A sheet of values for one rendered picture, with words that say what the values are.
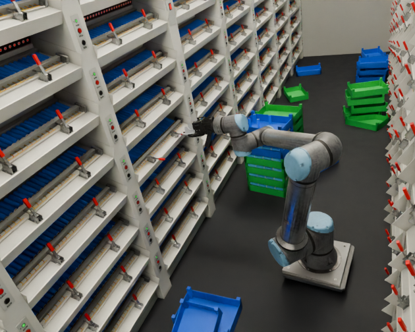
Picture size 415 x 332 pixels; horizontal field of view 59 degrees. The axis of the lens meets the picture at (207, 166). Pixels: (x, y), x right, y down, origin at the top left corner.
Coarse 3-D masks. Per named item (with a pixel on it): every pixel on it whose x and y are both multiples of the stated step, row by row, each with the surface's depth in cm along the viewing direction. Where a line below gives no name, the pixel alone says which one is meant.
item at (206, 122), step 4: (200, 120) 197; (204, 120) 195; (208, 120) 194; (212, 120) 194; (192, 124) 196; (196, 124) 196; (200, 124) 194; (204, 124) 195; (208, 124) 195; (212, 124) 192; (196, 128) 197; (200, 128) 195; (204, 128) 197; (208, 128) 195; (212, 128) 192; (196, 132) 198; (200, 132) 197; (204, 132) 196
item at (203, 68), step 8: (200, 48) 260; (208, 48) 265; (216, 48) 263; (224, 48) 261; (192, 56) 249; (200, 56) 252; (208, 56) 253; (216, 56) 260; (224, 56) 263; (192, 64) 239; (200, 64) 243; (208, 64) 248; (216, 64) 250; (192, 72) 234; (200, 72) 231; (208, 72) 240; (192, 80) 225; (200, 80) 231; (192, 88) 222
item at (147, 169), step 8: (176, 112) 219; (176, 120) 220; (184, 120) 220; (168, 144) 202; (176, 144) 208; (160, 152) 195; (168, 152) 200; (160, 160) 193; (144, 168) 183; (152, 168) 186; (136, 176) 172; (144, 176) 179
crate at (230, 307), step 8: (184, 296) 196; (192, 296) 200; (200, 296) 199; (208, 296) 196; (216, 296) 193; (208, 304) 195; (216, 304) 194; (224, 304) 193; (232, 304) 192; (240, 304) 187; (224, 312) 189; (232, 312) 188; (240, 312) 188; (224, 320) 185; (232, 320) 184; (224, 328) 182; (232, 328) 177
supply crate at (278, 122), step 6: (252, 114) 261; (258, 114) 260; (252, 120) 264; (264, 120) 260; (276, 120) 255; (282, 120) 252; (288, 120) 250; (252, 126) 256; (276, 126) 250; (282, 126) 249; (288, 126) 243
